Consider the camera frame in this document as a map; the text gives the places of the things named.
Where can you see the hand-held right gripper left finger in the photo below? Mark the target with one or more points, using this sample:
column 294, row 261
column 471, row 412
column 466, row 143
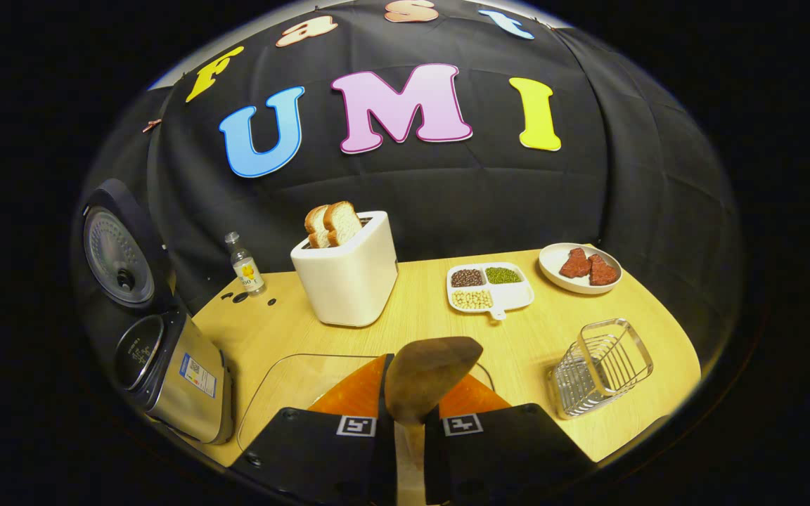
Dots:
column 306, row 450

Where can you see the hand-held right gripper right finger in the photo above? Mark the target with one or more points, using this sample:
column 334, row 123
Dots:
column 510, row 450

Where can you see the wooden spoon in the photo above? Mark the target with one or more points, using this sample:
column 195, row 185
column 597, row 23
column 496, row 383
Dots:
column 426, row 376

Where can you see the dark lidded silver rice cooker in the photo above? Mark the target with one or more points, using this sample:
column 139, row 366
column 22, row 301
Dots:
column 190, row 400

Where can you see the white divided bean dish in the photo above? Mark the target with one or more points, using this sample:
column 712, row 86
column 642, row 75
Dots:
column 510, row 295

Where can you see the white toaster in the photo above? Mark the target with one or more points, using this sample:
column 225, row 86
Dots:
column 349, row 281

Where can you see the white round plate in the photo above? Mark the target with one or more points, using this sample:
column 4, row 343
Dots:
column 553, row 263

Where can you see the small glass bottle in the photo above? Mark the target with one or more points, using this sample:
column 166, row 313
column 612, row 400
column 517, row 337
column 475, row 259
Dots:
column 247, row 267

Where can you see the red meat piece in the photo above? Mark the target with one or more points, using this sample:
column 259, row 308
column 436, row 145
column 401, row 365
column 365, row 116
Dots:
column 575, row 264
column 603, row 271

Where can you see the toast bread slice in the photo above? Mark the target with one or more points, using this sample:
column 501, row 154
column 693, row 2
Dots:
column 342, row 223
column 316, row 228

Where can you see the black backdrop cloth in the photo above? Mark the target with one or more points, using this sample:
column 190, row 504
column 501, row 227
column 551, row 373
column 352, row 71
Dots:
column 482, row 190

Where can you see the copper cloth clip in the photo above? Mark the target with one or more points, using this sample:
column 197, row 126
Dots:
column 152, row 125

